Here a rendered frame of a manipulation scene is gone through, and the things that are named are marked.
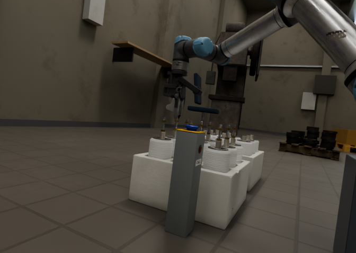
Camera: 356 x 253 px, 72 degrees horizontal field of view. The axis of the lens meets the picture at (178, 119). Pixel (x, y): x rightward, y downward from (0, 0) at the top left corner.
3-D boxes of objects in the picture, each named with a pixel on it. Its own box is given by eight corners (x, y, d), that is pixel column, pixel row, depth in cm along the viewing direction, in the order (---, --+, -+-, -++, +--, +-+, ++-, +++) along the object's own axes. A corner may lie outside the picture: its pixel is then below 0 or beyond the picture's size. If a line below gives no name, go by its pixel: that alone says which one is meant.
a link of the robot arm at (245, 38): (326, -17, 83) (216, 51, 118) (313, -33, 76) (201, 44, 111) (335, 12, 80) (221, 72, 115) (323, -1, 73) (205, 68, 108)
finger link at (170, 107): (165, 118, 110) (169, 98, 111) (177, 119, 108) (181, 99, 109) (162, 117, 107) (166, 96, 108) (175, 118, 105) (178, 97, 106)
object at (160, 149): (159, 178, 107) (164, 137, 106) (172, 184, 99) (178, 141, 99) (140, 180, 101) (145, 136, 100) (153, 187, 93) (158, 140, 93)
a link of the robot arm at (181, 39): (184, 33, 103) (171, 36, 110) (180, 59, 104) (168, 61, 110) (197, 38, 109) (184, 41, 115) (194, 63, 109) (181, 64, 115)
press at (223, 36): (210, 131, 617) (222, 30, 611) (257, 138, 564) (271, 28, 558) (188, 132, 500) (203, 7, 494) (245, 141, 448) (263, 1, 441)
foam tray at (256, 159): (260, 178, 163) (264, 151, 162) (249, 191, 128) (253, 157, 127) (205, 166, 180) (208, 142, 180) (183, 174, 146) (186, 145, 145)
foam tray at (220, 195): (245, 199, 115) (250, 161, 115) (224, 230, 80) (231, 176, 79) (172, 180, 132) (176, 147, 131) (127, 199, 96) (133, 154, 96)
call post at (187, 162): (194, 229, 78) (206, 133, 77) (185, 238, 72) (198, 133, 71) (174, 223, 81) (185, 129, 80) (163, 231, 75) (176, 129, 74)
